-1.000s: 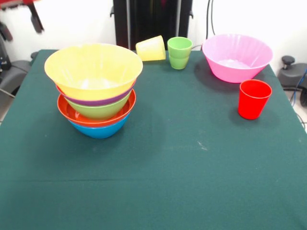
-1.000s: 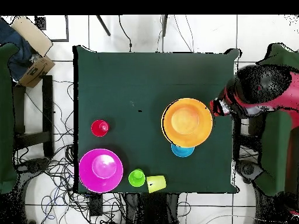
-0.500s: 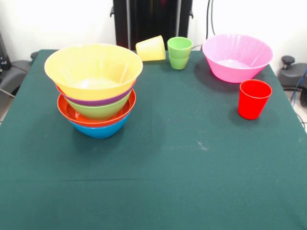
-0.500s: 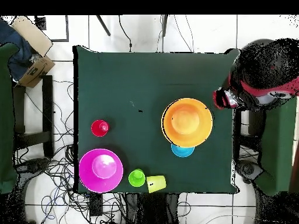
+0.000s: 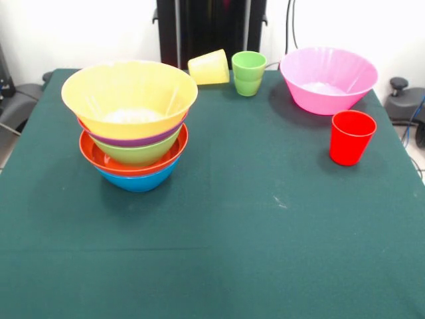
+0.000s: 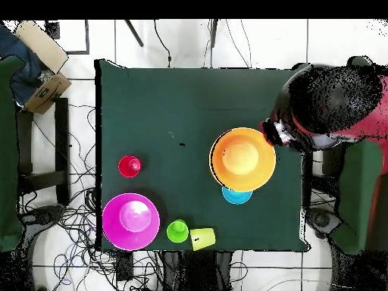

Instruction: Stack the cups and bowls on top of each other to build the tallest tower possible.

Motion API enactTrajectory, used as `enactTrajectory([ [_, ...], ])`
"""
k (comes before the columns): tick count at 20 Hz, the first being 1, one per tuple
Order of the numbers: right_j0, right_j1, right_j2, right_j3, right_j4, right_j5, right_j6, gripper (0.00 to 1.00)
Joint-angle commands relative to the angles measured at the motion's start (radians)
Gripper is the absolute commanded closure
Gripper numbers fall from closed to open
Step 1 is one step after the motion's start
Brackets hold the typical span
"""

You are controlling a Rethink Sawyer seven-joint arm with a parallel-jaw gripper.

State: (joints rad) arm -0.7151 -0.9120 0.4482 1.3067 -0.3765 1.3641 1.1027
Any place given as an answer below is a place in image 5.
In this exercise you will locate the green plastic cup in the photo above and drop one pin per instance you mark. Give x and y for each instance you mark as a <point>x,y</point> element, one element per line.
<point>248,76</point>

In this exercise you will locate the yellow plastic cup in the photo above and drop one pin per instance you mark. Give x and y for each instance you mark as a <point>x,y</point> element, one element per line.
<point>209,68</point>

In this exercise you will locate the red plastic cup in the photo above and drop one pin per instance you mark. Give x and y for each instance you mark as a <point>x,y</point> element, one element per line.
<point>352,139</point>

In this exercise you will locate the black chair base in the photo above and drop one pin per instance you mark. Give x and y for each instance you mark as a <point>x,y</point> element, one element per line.
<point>405,103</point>

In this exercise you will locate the red-orange plastic bowl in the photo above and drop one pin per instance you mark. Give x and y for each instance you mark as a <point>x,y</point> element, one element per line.
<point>96,161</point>

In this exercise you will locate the orange plastic bowl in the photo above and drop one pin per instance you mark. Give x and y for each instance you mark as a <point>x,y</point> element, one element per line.
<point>129,96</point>

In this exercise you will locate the purple plastic bowl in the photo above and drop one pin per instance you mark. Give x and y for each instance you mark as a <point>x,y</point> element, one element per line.
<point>133,142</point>

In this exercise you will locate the green plastic bowl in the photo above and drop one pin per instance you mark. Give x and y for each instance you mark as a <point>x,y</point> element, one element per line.
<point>136,154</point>

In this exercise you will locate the pink plastic bowl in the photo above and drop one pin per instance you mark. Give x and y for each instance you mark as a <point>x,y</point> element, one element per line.
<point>328,76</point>

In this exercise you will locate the grey chair base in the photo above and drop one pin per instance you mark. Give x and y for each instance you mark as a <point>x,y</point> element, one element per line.
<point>16,106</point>

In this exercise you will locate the large blue plastic bowl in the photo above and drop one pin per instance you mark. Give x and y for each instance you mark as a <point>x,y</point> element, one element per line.
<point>139,182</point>

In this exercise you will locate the dark green tablecloth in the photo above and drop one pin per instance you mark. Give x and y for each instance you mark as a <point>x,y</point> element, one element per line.
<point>133,266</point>

